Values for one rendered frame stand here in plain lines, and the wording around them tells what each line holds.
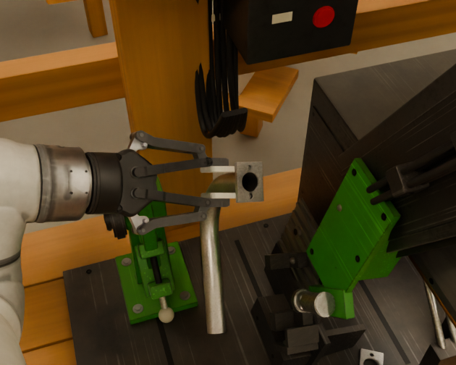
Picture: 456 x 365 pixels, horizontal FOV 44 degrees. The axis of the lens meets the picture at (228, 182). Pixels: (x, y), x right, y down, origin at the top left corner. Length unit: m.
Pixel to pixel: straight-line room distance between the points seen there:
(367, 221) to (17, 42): 2.99
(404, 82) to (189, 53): 0.38
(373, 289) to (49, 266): 0.65
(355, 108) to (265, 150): 1.72
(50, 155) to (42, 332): 0.55
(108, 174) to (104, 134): 2.14
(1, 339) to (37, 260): 0.94
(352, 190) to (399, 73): 0.30
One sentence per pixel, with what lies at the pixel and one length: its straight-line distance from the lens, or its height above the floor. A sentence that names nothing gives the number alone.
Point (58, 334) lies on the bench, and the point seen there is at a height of 0.88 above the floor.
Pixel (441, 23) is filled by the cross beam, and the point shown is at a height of 1.22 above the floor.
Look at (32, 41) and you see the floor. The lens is 3.57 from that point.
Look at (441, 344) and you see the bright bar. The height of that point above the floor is 1.01.
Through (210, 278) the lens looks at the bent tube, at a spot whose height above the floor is 1.10.
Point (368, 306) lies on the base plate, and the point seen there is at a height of 0.90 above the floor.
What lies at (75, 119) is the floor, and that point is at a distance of 2.93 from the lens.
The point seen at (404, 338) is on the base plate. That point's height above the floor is 0.90.
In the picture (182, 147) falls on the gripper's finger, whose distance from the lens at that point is 0.74.
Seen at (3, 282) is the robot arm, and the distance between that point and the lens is 0.66.
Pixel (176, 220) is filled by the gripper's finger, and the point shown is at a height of 1.28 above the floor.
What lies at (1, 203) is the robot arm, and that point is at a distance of 0.63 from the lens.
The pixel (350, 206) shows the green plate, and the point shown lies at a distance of 0.84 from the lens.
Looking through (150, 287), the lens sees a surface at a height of 1.00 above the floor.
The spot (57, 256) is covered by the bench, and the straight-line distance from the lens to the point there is 1.24.
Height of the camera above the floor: 1.84
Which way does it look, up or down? 47 degrees down
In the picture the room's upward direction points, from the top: straight up
